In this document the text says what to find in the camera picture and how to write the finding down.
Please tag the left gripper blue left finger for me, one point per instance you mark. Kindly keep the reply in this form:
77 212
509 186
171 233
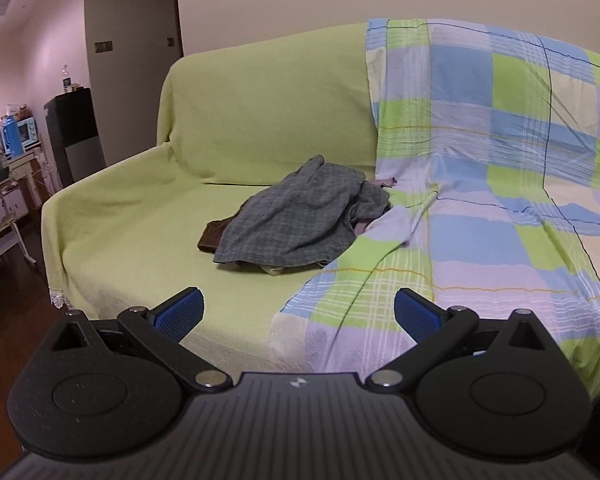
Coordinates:
159 332

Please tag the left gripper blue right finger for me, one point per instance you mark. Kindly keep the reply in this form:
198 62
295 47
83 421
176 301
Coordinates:
438 334

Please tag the grey plaid shorts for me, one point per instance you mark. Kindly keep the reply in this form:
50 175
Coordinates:
307 219

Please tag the brown garment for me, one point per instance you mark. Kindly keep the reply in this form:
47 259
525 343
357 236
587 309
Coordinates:
213 232

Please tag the plaid blue green sheet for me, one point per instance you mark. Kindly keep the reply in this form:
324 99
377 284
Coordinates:
489 140

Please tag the white side table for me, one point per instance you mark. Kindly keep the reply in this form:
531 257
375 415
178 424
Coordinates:
16 201

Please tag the black refrigerator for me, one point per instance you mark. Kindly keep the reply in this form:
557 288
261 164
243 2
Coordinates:
74 138

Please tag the green covered sofa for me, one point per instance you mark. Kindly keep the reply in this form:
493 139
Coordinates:
231 122

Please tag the blue microwave oven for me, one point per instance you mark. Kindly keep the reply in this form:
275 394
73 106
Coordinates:
28 132

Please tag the blue thermos jug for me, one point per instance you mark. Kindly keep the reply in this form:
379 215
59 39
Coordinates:
11 137

